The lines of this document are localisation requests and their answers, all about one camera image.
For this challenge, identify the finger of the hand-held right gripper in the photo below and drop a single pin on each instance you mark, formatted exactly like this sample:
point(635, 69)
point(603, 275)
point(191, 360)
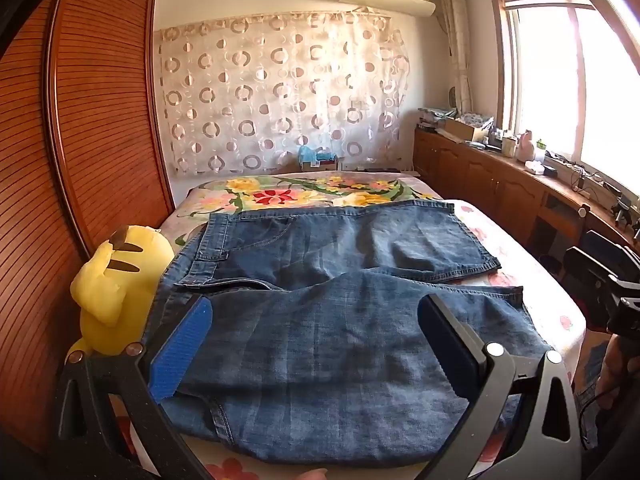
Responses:
point(610, 245)
point(590, 272)

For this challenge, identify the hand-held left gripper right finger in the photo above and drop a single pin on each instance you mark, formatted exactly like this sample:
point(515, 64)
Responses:
point(445, 340)

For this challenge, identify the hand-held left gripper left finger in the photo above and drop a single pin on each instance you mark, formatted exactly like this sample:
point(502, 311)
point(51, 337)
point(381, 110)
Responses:
point(181, 347)

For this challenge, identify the blue denim pants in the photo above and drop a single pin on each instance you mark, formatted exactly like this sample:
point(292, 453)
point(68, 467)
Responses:
point(330, 310)

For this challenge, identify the person's right hand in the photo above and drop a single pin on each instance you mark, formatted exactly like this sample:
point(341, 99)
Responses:
point(616, 365)

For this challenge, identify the person's left hand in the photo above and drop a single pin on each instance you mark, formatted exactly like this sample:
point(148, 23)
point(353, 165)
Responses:
point(311, 475)

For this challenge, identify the yellow plush toy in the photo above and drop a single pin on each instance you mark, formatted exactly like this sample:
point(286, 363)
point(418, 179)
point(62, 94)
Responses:
point(117, 295)

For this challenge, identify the floral sheet bed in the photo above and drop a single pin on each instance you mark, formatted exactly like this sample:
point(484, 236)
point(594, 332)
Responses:
point(500, 240)

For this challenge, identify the pink ceramic figurine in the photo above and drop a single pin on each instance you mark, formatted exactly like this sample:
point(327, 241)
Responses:
point(526, 146)

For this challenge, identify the person's dark clothing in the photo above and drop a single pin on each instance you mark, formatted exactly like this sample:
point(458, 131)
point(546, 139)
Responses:
point(612, 440)

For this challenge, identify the long wooden cabinet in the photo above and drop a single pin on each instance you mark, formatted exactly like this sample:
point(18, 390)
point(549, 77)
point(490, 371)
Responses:
point(490, 180)

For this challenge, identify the wooden framed window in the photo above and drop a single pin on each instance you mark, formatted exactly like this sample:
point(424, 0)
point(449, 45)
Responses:
point(560, 75)

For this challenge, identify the open cardboard box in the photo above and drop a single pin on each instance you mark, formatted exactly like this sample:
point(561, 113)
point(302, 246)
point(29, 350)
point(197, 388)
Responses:
point(462, 127)

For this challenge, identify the blue plastic bag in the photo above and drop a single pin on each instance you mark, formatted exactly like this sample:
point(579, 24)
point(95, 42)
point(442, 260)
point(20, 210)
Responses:
point(312, 155)

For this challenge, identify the white window drape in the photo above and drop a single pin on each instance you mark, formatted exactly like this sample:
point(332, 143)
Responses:
point(457, 45)

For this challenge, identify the circle patterned sheer curtain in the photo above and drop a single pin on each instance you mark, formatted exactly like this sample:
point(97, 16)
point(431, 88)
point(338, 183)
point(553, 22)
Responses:
point(280, 95)

